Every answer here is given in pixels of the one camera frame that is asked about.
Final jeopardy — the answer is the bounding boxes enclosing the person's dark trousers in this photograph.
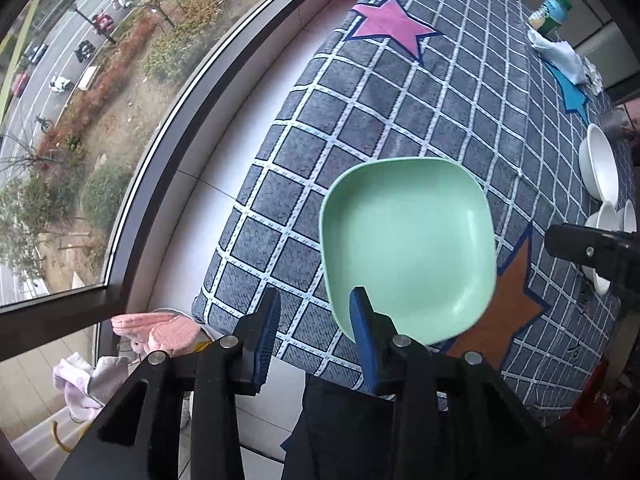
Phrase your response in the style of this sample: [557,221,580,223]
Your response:
[282,375,401,480]

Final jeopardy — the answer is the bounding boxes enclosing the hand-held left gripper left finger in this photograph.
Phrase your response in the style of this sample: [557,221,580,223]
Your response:
[55,287,282,480]

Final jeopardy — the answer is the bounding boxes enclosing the light blue towel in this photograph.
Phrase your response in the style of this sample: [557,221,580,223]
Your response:
[527,27,588,86]

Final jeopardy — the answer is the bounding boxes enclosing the dark window frame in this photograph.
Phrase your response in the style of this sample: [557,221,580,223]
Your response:
[0,0,331,361]

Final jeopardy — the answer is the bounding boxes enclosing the crumpled white tissue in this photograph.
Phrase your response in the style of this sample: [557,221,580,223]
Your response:
[582,55,606,95]

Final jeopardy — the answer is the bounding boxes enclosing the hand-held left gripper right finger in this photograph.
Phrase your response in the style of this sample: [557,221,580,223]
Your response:
[349,287,571,480]

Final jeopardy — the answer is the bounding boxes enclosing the green capped plastic bottle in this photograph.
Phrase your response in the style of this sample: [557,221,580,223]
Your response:
[529,0,573,38]

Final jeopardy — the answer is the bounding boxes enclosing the large white paper bowl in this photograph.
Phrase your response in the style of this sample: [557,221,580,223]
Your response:
[584,202,619,297]

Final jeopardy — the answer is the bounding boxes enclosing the grey pink metal flask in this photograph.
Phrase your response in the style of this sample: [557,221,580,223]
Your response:
[599,102,640,143]

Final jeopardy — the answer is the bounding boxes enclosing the white window sill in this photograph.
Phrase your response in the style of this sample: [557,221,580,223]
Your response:
[97,0,361,341]

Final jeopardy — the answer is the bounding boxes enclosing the pink plush slipper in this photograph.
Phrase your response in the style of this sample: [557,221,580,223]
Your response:
[111,311,181,346]
[132,316,203,363]

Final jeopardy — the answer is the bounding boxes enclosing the green square plate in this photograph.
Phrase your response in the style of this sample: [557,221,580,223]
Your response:
[319,156,498,346]

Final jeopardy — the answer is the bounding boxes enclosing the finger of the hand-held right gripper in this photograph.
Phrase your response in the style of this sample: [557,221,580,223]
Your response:
[545,223,640,286]

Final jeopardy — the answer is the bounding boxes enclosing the white crumpled cloth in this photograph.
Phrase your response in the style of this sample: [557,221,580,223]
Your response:
[53,352,132,423]

